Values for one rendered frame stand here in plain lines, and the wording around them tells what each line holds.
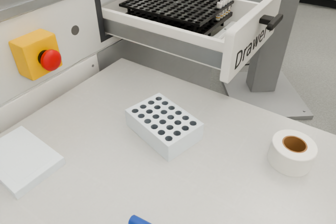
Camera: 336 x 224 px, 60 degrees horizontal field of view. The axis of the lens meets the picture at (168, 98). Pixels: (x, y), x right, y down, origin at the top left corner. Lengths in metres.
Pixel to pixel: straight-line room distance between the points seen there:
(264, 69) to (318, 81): 0.54
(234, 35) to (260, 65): 1.32
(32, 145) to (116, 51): 0.36
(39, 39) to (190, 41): 0.29
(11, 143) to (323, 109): 1.78
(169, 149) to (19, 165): 0.24
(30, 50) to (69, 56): 0.14
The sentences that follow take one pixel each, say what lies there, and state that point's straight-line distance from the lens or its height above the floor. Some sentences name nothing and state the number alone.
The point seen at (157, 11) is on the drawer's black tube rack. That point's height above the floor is 0.90.
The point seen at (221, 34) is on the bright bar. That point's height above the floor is 0.85.
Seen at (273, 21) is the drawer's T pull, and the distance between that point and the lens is 0.64.
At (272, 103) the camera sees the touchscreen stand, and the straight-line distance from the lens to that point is 1.90.
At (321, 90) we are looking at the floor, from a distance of 2.21.
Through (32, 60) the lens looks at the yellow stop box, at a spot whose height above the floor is 0.88.
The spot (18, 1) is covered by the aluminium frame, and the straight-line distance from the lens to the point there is 0.60.
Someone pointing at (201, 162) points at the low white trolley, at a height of 0.76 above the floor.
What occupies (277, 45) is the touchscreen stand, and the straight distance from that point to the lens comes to 1.82.
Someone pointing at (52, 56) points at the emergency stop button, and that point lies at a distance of 0.57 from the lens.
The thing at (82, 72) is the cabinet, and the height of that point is 0.77.
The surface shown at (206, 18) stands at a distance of 0.66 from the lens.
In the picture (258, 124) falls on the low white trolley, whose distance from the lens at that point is 0.59.
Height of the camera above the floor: 1.14
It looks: 37 degrees down
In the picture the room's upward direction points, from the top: straight up
